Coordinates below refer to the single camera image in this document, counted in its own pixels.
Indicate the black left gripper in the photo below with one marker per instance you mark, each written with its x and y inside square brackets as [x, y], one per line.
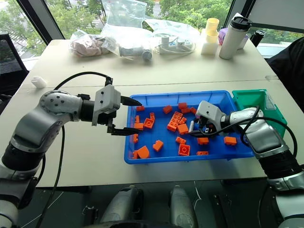
[107, 118]

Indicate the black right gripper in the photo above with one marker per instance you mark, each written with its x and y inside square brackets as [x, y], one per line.
[207, 126]

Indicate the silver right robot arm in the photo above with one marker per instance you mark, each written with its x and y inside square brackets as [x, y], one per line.
[266, 135]

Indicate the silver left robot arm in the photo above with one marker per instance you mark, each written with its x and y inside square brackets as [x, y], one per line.
[45, 123]

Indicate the blue plastic bin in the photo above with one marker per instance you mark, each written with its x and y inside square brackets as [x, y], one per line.
[166, 156]

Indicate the green plastic bin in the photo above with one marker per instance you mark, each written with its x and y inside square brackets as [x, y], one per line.
[249, 98]

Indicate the small orange toy brick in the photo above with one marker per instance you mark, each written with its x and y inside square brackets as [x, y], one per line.
[167, 109]
[185, 110]
[203, 141]
[152, 116]
[158, 145]
[230, 141]
[137, 118]
[193, 111]
[135, 154]
[183, 120]
[138, 126]
[140, 108]
[182, 105]
[181, 140]

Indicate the square orange toy brick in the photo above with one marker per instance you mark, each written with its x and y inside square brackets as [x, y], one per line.
[183, 129]
[184, 150]
[149, 123]

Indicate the long orange studded plate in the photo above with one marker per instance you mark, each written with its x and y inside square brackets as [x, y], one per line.
[174, 121]

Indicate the flat orange toy brick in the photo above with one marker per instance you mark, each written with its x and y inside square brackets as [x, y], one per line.
[202, 153]

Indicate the rounded orange toy brick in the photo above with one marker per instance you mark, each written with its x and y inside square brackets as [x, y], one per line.
[143, 152]

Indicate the grey cylindrical device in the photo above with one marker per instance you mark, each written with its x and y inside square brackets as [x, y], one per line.
[136, 52]

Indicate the grey rounded robot leg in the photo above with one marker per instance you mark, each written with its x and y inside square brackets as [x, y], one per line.
[121, 204]
[181, 206]

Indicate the stacked cream cups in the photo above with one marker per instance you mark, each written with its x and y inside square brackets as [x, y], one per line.
[209, 48]

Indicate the plastic bag with pink items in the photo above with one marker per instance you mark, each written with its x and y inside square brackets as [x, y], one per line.
[86, 45]

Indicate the white power strip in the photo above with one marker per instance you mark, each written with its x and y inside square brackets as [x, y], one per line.
[173, 45]

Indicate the white tumbler with black lid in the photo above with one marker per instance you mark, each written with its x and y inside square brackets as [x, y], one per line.
[231, 40]

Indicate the purple box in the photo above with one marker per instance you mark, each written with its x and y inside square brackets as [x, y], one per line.
[222, 36]

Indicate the large clear zip bag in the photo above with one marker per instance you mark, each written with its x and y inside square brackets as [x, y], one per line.
[123, 21]

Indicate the clear bag with power strip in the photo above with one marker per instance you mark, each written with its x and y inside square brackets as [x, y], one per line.
[171, 28]

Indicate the stacked yellow plastic cups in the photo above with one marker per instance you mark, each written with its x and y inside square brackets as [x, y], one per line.
[212, 29]

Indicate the black bottle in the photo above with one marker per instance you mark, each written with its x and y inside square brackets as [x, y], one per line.
[257, 36]

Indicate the black chair backrest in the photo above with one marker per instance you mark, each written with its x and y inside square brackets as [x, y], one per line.
[289, 66]

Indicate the black mesh office chair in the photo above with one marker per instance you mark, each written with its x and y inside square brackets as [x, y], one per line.
[9, 64]

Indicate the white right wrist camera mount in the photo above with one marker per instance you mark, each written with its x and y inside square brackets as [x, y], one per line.
[210, 110]

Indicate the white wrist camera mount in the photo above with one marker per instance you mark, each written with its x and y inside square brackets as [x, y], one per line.
[108, 99]
[210, 110]

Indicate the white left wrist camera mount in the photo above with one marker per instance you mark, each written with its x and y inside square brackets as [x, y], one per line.
[108, 99]

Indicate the black metal bracket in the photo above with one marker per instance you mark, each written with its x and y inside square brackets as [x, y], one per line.
[223, 209]
[91, 215]

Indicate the black window frame post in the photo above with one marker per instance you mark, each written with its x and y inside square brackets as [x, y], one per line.
[40, 21]
[242, 9]

